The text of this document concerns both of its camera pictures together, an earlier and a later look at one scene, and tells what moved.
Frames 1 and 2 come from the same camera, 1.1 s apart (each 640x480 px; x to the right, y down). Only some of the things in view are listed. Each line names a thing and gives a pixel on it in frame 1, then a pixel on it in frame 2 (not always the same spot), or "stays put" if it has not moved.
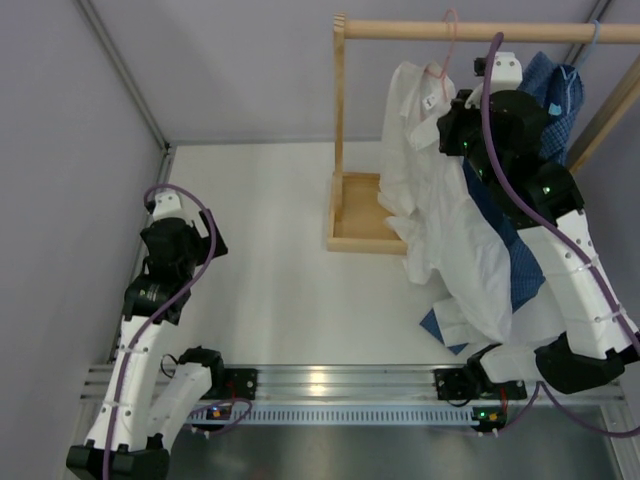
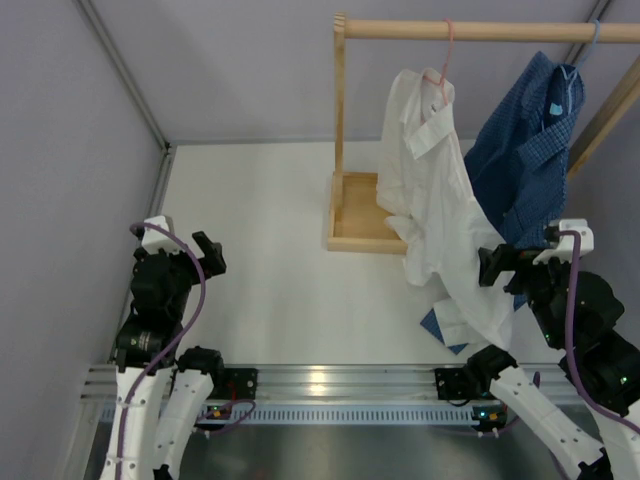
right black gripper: [450, 124] to [502, 260]
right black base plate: [463, 384] stays put
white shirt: [439, 216] stays put
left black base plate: [239, 384] stays put
